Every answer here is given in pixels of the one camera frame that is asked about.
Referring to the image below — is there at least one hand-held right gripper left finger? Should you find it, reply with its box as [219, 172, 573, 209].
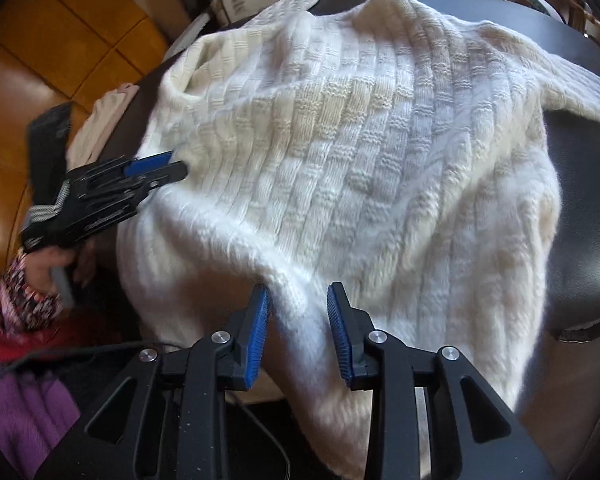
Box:
[35, 282, 272, 480]

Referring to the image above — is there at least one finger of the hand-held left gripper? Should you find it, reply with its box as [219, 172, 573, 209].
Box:
[69, 151, 176, 202]
[22, 161, 189, 252]

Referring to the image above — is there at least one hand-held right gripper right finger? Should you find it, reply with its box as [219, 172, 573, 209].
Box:
[327, 281, 556, 480]

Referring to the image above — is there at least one white knit sweater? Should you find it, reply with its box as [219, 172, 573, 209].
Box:
[115, 0, 600, 480]

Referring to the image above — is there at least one person's left forearm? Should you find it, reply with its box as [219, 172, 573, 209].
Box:
[0, 255, 65, 335]

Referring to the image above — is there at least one person's left hand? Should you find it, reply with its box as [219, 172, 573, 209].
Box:
[22, 246, 98, 301]

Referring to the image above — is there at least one beige cloth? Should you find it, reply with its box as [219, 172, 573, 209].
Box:
[67, 84, 141, 171]

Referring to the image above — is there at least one grey yellow blue sofa chair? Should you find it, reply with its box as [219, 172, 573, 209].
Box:
[162, 0, 571, 59]

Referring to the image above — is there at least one red garment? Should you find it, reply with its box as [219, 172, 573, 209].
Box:
[0, 307, 131, 368]

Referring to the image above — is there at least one purple cloth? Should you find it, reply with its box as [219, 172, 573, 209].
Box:
[0, 365, 83, 479]

